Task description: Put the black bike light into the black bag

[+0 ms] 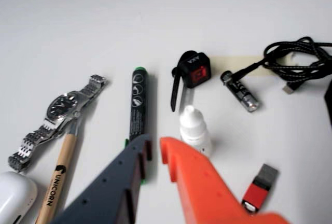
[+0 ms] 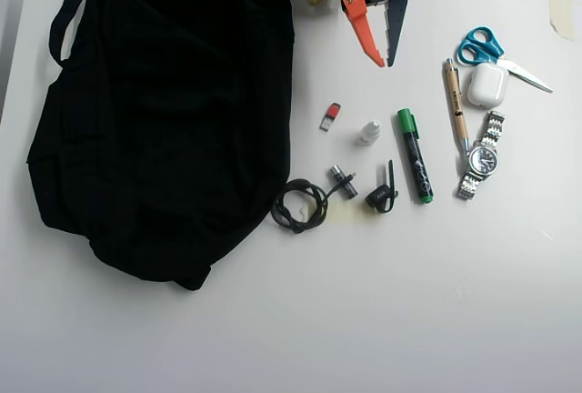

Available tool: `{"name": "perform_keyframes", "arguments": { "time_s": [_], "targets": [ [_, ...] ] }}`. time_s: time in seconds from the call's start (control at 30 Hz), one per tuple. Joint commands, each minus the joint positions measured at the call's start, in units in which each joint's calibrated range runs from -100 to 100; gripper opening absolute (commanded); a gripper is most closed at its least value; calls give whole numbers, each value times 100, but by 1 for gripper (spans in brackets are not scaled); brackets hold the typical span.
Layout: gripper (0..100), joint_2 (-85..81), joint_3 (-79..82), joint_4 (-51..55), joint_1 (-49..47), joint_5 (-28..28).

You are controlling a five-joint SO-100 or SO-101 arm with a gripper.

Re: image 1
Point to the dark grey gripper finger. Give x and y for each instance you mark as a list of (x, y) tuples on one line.
[(109, 193)]

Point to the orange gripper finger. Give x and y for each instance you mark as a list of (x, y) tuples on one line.
[(205, 190)]

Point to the black fabric bag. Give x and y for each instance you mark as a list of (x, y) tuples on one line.
[(329, 102)]

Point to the wooden ballpoint pen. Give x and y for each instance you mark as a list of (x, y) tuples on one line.
[(61, 174)]

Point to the red and black USB stick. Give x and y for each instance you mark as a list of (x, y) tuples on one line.
[(256, 194)]

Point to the small white dropper bottle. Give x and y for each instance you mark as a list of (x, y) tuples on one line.
[(193, 128)]

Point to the white earbuds case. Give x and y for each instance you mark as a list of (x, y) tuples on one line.
[(14, 198)]

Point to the black marker with green cap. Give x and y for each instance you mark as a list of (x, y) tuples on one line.
[(138, 99)]

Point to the silver metal wristwatch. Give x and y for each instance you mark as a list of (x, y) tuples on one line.
[(61, 106)]

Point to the small black silver cylinder torch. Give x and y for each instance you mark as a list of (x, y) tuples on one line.
[(240, 91)]

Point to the long beige masking tape strip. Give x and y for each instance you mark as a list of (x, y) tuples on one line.
[(233, 62)]

